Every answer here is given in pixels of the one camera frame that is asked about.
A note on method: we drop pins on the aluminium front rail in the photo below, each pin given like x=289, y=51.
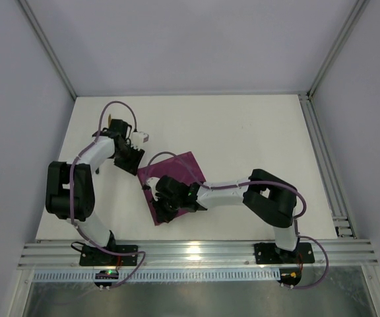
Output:
x=58, y=254

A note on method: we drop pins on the corner frame post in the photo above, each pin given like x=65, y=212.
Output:
x=342, y=37
x=39, y=32

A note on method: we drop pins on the right corner frame post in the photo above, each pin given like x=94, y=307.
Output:
x=342, y=37

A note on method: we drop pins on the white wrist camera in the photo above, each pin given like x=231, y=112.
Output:
x=150, y=183
x=138, y=138

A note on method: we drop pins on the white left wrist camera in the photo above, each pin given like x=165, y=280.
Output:
x=138, y=138

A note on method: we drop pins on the slotted grey cable duct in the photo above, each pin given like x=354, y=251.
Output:
x=160, y=275

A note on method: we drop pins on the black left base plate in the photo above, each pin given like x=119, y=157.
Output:
x=91, y=256

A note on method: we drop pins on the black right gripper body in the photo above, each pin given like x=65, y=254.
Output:
x=165, y=202

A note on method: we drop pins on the right controller board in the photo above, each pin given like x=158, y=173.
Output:
x=289, y=279

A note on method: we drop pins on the controller board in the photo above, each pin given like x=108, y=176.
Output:
x=105, y=279
x=289, y=279

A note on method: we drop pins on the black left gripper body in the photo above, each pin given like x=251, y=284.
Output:
x=130, y=160

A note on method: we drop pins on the aluminium rail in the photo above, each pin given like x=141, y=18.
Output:
x=338, y=204
x=58, y=254

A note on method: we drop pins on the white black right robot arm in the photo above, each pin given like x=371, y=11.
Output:
x=273, y=200

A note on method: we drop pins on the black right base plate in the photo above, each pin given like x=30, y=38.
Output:
x=267, y=253

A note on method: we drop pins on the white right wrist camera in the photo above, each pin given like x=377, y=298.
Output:
x=150, y=183

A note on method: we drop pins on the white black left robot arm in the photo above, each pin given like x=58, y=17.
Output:
x=70, y=189

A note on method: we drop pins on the left controller board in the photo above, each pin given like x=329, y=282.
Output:
x=105, y=279

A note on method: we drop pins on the aluminium right side rail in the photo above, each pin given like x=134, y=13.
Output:
x=338, y=204

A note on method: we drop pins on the left corner frame post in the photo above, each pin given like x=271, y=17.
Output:
x=39, y=32

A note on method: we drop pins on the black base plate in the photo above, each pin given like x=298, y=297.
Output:
x=267, y=253
x=91, y=256

